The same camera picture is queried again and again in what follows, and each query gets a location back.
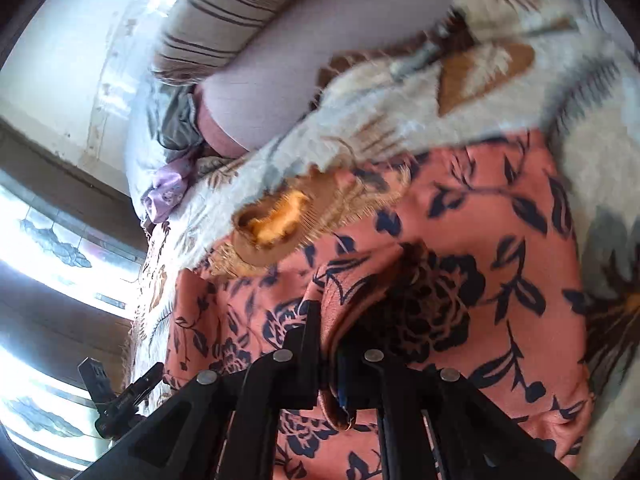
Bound brown wooden window frame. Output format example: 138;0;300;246
0;119;152;480

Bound striped beige pillow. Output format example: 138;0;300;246
151;0;363;87

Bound pink bed sheet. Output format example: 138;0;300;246
194;0;568;157

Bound patterned glass window pane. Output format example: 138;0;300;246
0;344;132;463
0;184;147;292

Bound cream leaf-print blanket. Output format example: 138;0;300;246
120;0;640;480

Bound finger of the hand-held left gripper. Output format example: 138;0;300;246
122;361;166;403

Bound grey pillow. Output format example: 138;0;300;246
125;77;207;196

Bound orange floral garment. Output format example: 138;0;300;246
162;130;597;480

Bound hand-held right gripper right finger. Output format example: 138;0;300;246
336;347;581;480

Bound purple cloth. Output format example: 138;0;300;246
141;156;195;224

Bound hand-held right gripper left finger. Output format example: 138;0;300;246
75;301;323;480

